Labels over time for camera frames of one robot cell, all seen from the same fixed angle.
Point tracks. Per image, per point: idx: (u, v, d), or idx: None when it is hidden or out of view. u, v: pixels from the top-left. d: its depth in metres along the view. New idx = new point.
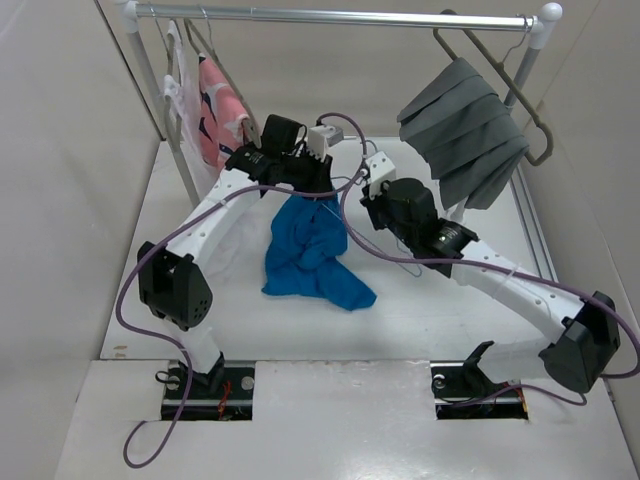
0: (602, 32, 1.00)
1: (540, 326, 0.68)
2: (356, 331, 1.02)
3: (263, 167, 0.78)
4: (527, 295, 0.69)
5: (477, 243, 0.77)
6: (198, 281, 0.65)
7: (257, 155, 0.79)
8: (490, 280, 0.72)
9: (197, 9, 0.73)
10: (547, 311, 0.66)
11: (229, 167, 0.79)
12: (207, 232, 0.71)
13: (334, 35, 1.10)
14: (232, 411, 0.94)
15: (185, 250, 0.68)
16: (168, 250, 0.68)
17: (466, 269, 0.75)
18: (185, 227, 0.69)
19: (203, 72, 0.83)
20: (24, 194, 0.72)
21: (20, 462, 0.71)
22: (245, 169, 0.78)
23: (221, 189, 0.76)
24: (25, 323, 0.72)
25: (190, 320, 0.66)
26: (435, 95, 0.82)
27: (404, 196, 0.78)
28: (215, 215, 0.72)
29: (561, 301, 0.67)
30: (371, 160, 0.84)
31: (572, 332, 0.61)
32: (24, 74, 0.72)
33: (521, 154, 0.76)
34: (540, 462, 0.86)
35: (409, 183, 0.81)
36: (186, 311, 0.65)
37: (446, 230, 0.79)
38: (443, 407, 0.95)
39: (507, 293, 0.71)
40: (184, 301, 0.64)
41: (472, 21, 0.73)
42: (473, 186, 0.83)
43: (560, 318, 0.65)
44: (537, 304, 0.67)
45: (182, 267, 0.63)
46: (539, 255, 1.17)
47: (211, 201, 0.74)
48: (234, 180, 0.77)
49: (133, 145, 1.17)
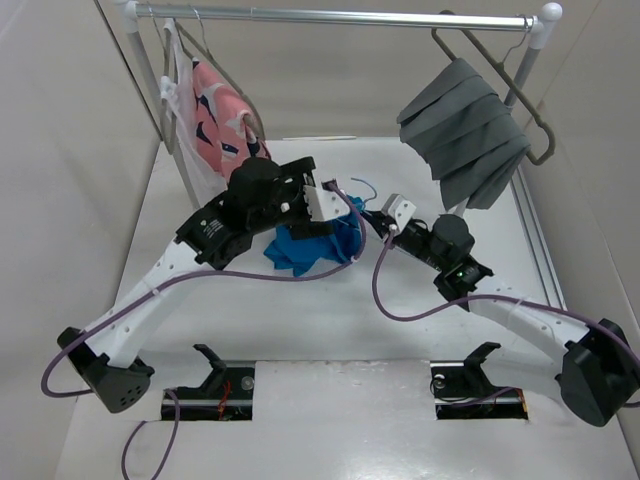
0: (602, 32, 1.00)
1: (549, 351, 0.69)
2: (356, 331, 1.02)
3: (219, 242, 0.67)
4: (533, 322, 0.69)
5: (492, 278, 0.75)
6: (115, 382, 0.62)
7: (213, 226, 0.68)
8: (499, 310, 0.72)
9: (188, 10, 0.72)
10: (552, 336, 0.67)
11: (179, 239, 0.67)
12: (133, 327, 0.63)
13: (334, 36, 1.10)
14: (232, 411, 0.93)
15: (102, 348, 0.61)
16: (87, 343, 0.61)
17: (479, 303, 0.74)
18: (108, 320, 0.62)
19: (198, 76, 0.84)
20: (24, 195, 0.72)
21: (20, 463, 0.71)
22: (197, 243, 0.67)
23: (161, 269, 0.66)
24: (25, 322, 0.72)
25: (115, 404, 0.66)
26: (435, 95, 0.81)
27: (447, 237, 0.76)
28: (146, 305, 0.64)
29: (567, 327, 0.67)
30: (392, 207, 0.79)
31: (574, 352, 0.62)
32: (24, 75, 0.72)
33: (522, 153, 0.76)
34: (541, 462, 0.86)
35: (455, 223, 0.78)
36: (109, 400, 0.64)
37: (466, 267, 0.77)
38: (443, 407, 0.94)
39: (516, 321, 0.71)
40: (107, 398, 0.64)
41: (472, 21, 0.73)
42: (475, 186, 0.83)
43: (563, 343, 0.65)
44: (543, 330, 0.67)
45: (96, 370, 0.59)
46: (539, 255, 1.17)
47: (146, 286, 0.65)
48: (178, 258, 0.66)
49: (133, 144, 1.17)
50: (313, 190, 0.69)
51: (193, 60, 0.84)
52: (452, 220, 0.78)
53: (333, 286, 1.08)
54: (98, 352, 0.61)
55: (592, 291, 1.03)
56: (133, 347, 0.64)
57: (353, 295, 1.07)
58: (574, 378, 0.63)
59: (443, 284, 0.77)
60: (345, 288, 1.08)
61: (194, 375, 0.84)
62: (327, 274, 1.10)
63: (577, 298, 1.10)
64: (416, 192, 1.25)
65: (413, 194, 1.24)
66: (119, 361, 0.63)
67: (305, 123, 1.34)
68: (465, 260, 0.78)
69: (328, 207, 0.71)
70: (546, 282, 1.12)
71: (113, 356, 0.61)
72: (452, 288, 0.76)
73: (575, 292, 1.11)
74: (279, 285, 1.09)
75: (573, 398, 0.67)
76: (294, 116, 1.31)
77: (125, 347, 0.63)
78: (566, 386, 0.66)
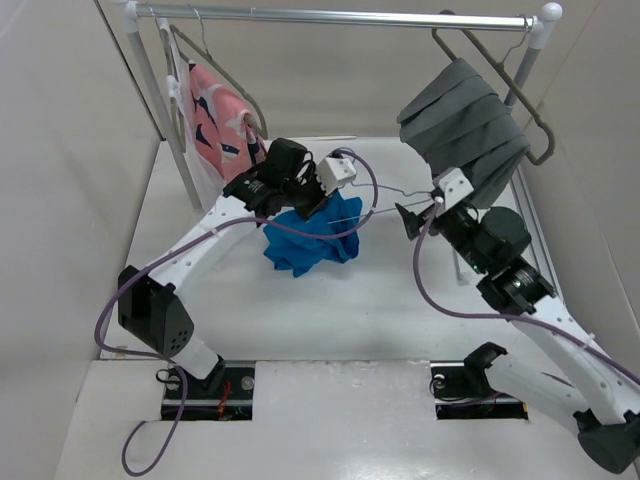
0: (602, 32, 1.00)
1: (595, 404, 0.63)
2: (358, 332, 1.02)
3: (264, 195, 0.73)
4: (593, 374, 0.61)
5: (553, 299, 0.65)
6: (176, 315, 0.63)
7: (256, 183, 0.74)
8: (556, 346, 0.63)
9: (189, 10, 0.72)
10: (610, 398, 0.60)
11: (226, 193, 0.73)
12: (194, 262, 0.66)
13: (334, 36, 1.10)
14: (232, 411, 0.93)
15: (167, 279, 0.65)
16: (151, 276, 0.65)
17: (533, 329, 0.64)
18: (170, 255, 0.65)
19: (195, 78, 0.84)
20: (24, 195, 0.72)
21: (19, 463, 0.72)
22: (242, 197, 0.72)
23: (215, 215, 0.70)
24: (25, 322, 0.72)
25: (166, 345, 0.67)
26: (435, 95, 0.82)
27: (500, 234, 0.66)
28: (204, 243, 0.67)
29: (627, 392, 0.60)
30: (444, 181, 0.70)
31: (631, 427, 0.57)
32: (24, 75, 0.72)
33: (522, 154, 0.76)
34: (541, 462, 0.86)
35: (514, 220, 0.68)
36: (163, 340, 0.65)
37: (518, 272, 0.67)
38: (443, 407, 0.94)
39: (571, 364, 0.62)
40: (162, 336, 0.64)
41: (472, 21, 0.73)
42: (476, 186, 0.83)
43: (621, 410, 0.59)
44: (602, 388, 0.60)
45: (162, 297, 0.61)
46: (540, 255, 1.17)
47: (203, 228, 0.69)
48: (230, 207, 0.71)
49: (133, 145, 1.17)
50: (323, 160, 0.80)
51: (190, 63, 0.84)
52: (508, 218, 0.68)
53: (333, 286, 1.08)
54: (163, 282, 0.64)
55: (592, 291, 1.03)
56: (189, 283, 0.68)
57: (354, 295, 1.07)
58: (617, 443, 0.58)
59: (492, 288, 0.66)
60: (345, 288, 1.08)
61: (203, 367, 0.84)
62: (327, 274, 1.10)
63: (577, 298, 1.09)
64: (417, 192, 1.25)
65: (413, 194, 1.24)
66: (181, 293, 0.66)
67: (305, 122, 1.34)
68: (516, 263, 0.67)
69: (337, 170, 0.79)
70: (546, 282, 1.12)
71: (176, 287, 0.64)
72: (501, 297, 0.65)
73: (575, 292, 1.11)
74: (280, 285, 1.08)
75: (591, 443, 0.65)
76: (294, 115, 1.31)
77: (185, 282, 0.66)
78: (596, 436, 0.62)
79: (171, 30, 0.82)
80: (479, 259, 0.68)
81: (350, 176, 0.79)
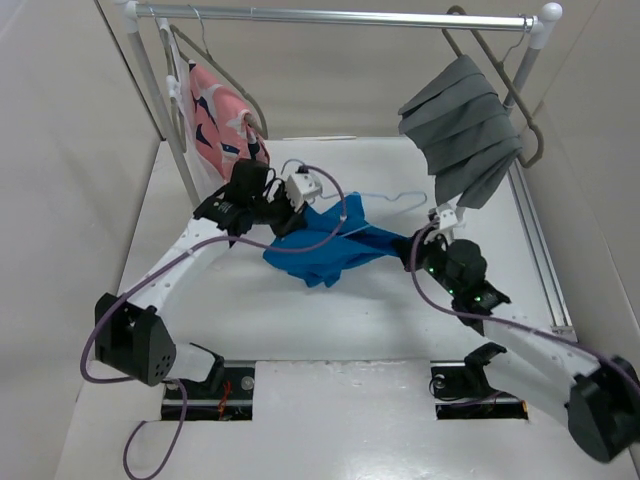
0: (602, 33, 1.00)
1: (558, 383, 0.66)
2: (357, 334, 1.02)
3: (234, 214, 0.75)
4: (544, 350, 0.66)
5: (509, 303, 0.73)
6: (160, 336, 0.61)
7: (225, 204, 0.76)
8: (511, 336, 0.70)
9: (190, 10, 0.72)
10: (562, 366, 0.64)
11: (197, 216, 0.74)
12: (173, 283, 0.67)
13: (334, 37, 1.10)
14: (232, 411, 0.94)
15: (147, 302, 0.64)
16: (129, 302, 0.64)
17: (493, 327, 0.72)
18: (148, 278, 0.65)
19: (195, 77, 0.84)
20: (24, 195, 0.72)
21: (19, 463, 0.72)
22: (213, 218, 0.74)
23: (189, 237, 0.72)
24: (24, 321, 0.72)
25: (150, 374, 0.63)
26: (435, 93, 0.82)
27: (460, 258, 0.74)
28: (181, 264, 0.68)
29: (578, 360, 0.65)
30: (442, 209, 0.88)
31: (582, 383, 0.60)
32: (24, 75, 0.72)
33: (515, 156, 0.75)
34: (540, 461, 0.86)
35: (468, 244, 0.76)
36: (147, 368, 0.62)
37: (484, 292, 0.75)
38: (443, 407, 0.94)
39: (527, 351, 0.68)
40: (145, 363, 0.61)
41: (474, 21, 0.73)
42: (467, 184, 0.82)
43: (574, 374, 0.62)
44: (553, 360, 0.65)
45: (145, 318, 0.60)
46: (539, 256, 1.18)
47: (179, 249, 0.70)
48: (203, 228, 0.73)
49: (133, 146, 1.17)
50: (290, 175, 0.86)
51: (190, 63, 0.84)
52: (465, 242, 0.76)
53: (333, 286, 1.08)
54: (143, 306, 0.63)
55: (592, 292, 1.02)
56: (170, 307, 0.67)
57: (353, 295, 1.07)
58: (579, 407, 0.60)
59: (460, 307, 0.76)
60: (344, 288, 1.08)
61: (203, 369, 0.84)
62: None
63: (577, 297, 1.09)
64: (416, 192, 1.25)
65: (413, 193, 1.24)
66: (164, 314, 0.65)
67: (305, 123, 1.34)
68: (482, 284, 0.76)
69: (304, 183, 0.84)
70: (546, 282, 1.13)
71: (157, 308, 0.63)
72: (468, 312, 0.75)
73: (576, 292, 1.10)
74: (279, 285, 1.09)
75: (578, 432, 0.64)
76: (295, 116, 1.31)
77: (167, 301, 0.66)
78: (571, 416, 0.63)
79: (170, 30, 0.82)
80: (453, 284, 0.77)
81: (316, 190, 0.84)
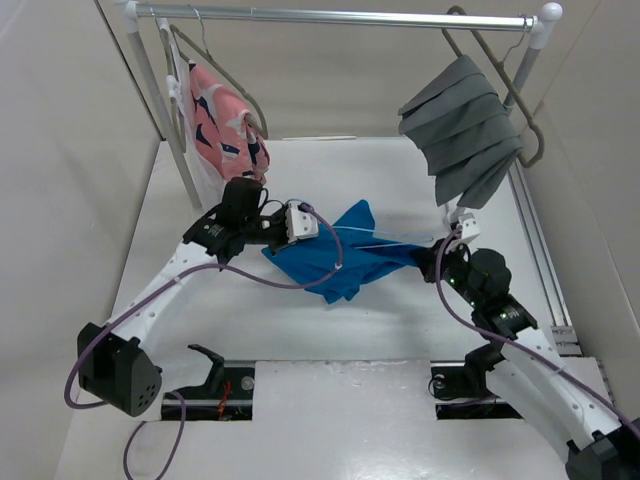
0: (602, 33, 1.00)
1: (571, 429, 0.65)
2: (356, 335, 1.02)
3: (225, 239, 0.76)
4: (565, 395, 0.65)
5: (537, 331, 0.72)
6: (143, 366, 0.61)
7: (216, 227, 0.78)
8: (534, 369, 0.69)
9: (190, 10, 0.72)
10: (580, 418, 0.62)
11: (186, 239, 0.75)
12: (158, 311, 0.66)
13: (334, 37, 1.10)
14: (232, 411, 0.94)
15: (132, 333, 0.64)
16: (113, 332, 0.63)
17: (515, 353, 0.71)
18: (133, 308, 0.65)
19: (195, 77, 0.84)
20: (25, 195, 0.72)
21: (20, 462, 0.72)
22: (203, 241, 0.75)
23: (176, 264, 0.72)
24: (24, 321, 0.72)
25: (134, 405, 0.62)
26: (435, 93, 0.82)
27: (483, 268, 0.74)
28: (167, 292, 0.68)
29: (599, 415, 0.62)
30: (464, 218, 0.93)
31: (598, 444, 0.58)
32: (24, 75, 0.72)
33: (516, 155, 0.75)
34: (539, 461, 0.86)
35: (493, 256, 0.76)
36: (130, 399, 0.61)
37: (508, 307, 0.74)
38: (443, 407, 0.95)
39: (548, 389, 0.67)
40: (129, 394, 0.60)
41: (474, 21, 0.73)
42: (468, 185, 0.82)
43: (591, 430, 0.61)
44: (573, 408, 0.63)
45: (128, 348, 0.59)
46: (539, 256, 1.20)
47: (165, 277, 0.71)
48: (190, 254, 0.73)
49: (133, 146, 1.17)
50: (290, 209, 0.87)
51: (190, 63, 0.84)
52: (489, 254, 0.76)
53: None
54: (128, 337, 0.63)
55: (592, 292, 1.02)
56: (155, 334, 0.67)
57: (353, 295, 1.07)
58: (590, 467, 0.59)
59: (479, 318, 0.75)
60: None
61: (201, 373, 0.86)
62: None
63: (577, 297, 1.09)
64: (416, 192, 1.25)
65: (412, 193, 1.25)
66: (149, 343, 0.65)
67: (305, 123, 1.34)
68: (505, 298, 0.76)
69: (300, 223, 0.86)
70: (546, 282, 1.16)
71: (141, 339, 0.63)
72: (490, 324, 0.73)
73: (575, 292, 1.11)
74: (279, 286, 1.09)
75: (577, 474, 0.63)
76: (295, 116, 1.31)
77: (150, 333, 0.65)
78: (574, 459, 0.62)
79: (171, 29, 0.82)
80: (474, 295, 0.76)
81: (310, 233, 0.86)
